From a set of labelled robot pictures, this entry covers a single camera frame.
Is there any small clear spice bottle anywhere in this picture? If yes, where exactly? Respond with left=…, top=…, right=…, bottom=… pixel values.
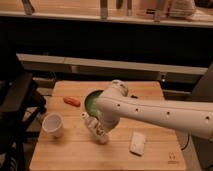
left=82, top=112, right=108, bottom=144

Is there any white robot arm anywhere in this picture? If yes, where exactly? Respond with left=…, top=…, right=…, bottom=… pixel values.
left=96, top=80, right=213, bottom=141

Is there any green round plate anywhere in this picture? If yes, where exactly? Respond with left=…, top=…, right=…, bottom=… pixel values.
left=84, top=90, right=102, bottom=117

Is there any white paper cup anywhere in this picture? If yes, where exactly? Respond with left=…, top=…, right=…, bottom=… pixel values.
left=42, top=113, right=63, bottom=138

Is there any black cable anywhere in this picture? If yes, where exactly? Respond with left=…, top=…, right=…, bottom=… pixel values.
left=180, top=133, right=192, bottom=151

